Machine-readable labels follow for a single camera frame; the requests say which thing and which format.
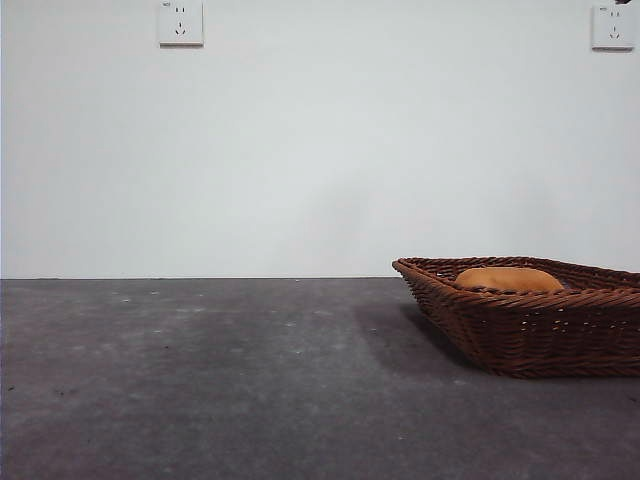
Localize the brown potato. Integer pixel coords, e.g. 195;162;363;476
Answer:
453;266;565;294

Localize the brown wicker basket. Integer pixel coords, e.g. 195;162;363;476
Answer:
392;256;640;380

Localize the white wall socket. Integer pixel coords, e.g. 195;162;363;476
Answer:
158;0;205;49
591;3;636;51

